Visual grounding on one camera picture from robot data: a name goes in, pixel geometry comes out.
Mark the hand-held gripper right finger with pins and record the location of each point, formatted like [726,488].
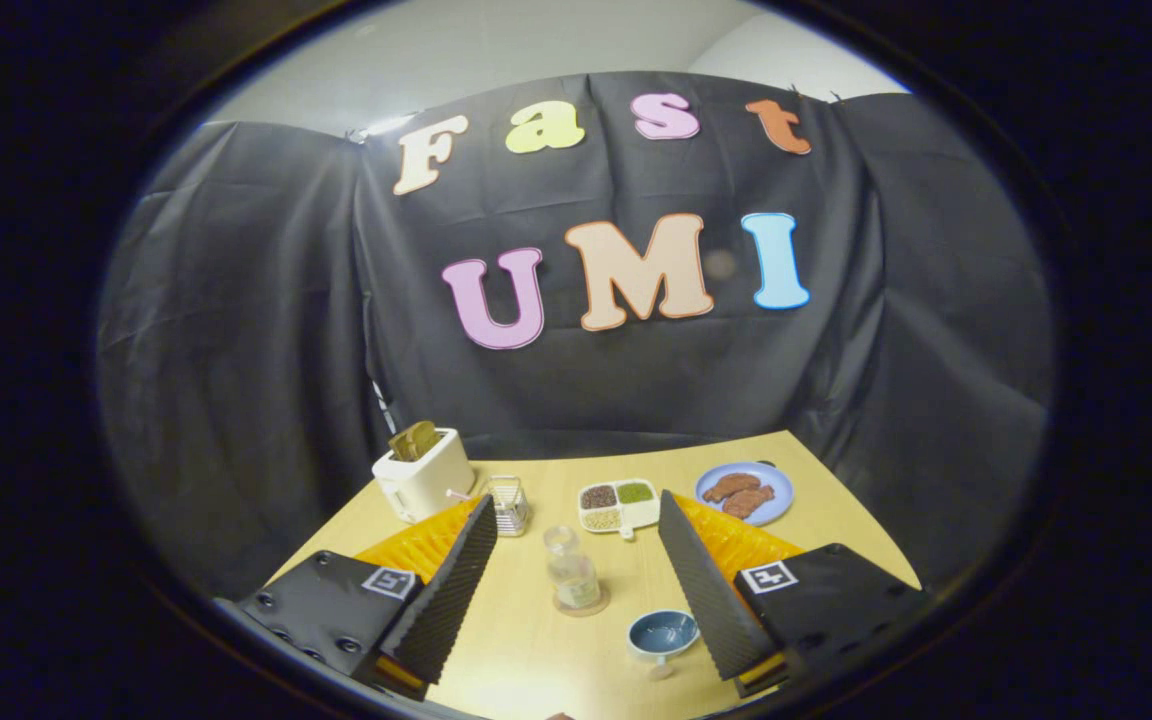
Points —
[706,600]

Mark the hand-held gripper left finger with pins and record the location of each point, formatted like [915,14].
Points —
[446,600]

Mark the blue and white cup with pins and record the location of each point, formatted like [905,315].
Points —
[663,635]

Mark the round brown coaster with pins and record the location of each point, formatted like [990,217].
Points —
[597,604]

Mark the clear plastic bottle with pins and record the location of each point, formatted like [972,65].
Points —
[572,575]

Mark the wooden table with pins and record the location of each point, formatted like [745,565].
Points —
[536,650]

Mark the brown meat piece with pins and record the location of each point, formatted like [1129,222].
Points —
[748,501]
[731,486]

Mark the white toaster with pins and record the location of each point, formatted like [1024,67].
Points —
[426,482]

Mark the white divided grain tray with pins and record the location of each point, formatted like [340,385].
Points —
[619,505]

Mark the light blue plate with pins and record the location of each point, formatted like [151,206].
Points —
[776,482]

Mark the brown toast slice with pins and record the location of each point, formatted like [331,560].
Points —
[414,440]

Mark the black backdrop cloth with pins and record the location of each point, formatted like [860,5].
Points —
[236,350]

